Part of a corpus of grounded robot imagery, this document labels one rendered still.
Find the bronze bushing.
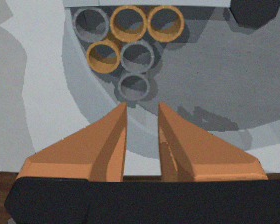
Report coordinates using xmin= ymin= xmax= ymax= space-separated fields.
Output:
xmin=147 ymin=5 xmax=184 ymax=42
xmin=86 ymin=32 xmax=122 ymax=73
xmin=110 ymin=5 xmax=147 ymax=42

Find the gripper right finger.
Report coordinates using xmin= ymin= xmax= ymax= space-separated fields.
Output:
xmin=158 ymin=102 xmax=268 ymax=182

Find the grey metal ring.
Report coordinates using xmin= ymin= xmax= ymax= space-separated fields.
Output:
xmin=120 ymin=33 xmax=154 ymax=74
xmin=118 ymin=66 xmax=150 ymax=101
xmin=72 ymin=6 xmax=113 ymax=43

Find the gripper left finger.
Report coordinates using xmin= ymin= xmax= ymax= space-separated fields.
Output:
xmin=16 ymin=102 xmax=127 ymax=182

